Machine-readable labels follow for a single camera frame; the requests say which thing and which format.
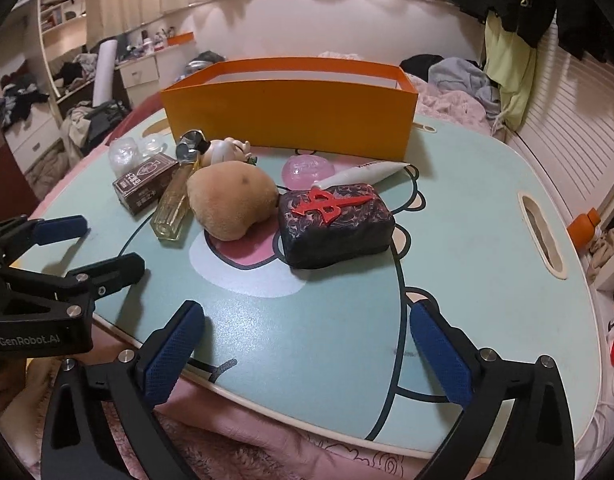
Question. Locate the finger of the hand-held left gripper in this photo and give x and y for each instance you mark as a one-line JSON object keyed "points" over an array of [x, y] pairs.
{"points": [[62, 227], [114, 270]]}

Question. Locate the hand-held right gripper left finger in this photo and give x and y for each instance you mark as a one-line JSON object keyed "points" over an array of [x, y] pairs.
{"points": [[169, 355]]}

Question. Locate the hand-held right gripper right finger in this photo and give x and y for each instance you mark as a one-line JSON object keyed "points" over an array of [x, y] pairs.
{"points": [[444, 355]]}

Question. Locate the clear yellow perfume bottle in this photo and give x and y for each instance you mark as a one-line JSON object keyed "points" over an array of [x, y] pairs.
{"points": [[172, 205]]}

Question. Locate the brown card box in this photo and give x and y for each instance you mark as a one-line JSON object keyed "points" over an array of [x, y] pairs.
{"points": [[142, 185]]}

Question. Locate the brown plush toy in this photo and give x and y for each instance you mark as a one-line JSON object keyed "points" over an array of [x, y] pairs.
{"points": [[227, 200]]}

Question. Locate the white figure toy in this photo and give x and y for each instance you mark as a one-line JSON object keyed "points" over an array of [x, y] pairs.
{"points": [[222, 151]]}

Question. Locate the dark patterned pouch red emblem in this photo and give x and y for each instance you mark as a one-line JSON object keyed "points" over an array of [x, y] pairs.
{"points": [[332, 235]]}

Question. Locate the white cream tube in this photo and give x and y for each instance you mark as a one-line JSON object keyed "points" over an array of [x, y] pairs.
{"points": [[367, 172]]}

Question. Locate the pink heart-shaped case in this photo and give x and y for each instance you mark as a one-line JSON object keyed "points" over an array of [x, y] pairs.
{"points": [[304, 170]]}

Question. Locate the orange cardboard box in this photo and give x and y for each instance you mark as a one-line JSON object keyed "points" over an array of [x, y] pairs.
{"points": [[287, 115]]}

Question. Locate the white drawer cabinet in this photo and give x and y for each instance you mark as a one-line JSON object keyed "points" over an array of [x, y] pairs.
{"points": [[34, 145]]}

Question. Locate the pile of clothes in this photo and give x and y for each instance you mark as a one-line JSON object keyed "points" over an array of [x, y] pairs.
{"points": [[82, 125]]}

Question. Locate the mint cartoon lap table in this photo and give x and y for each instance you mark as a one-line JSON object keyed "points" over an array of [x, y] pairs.
{"points": [[337, 320]]}

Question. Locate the small clear lid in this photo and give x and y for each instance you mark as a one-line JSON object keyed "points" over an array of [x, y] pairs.
{"points": [[153, 146]]}

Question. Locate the pink floral duvet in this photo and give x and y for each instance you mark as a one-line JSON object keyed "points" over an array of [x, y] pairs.
{"points": [[287, 435]]}

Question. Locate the white roll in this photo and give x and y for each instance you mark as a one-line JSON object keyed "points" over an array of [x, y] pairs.
{"points": [[104, 72]]}

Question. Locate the white nightstand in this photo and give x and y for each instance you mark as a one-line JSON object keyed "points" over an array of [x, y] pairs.
{"points": [[139, 77]]}

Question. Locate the orange bottle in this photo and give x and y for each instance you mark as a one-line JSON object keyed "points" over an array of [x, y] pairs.
{"points": [[582, 230]]}

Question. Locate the beige cloth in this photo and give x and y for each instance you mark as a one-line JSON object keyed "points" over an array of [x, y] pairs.
{"points": [[604, 250]]}

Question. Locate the white bookshelf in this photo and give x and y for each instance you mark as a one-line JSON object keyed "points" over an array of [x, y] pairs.
{"points": [[62, 15]]}

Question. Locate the silver grey bag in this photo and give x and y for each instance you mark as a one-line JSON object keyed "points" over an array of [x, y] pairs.
{"points": [[202, 62]]}

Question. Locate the small orange box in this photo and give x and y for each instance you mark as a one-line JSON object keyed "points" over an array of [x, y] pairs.
{"points": [[179, 40]]}

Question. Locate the white slatted panel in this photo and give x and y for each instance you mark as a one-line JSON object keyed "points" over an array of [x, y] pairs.
{"points": [[562, 125]]}

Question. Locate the grey clothing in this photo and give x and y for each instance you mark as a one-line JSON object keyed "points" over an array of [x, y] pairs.
{"points": [[462, 80]]}

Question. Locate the light green garment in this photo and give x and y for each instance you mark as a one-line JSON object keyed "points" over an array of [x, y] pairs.
{"points": [[507, 70]]}

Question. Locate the black clothing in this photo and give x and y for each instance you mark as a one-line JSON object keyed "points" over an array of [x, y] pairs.
{"points": [[419, 64]]}

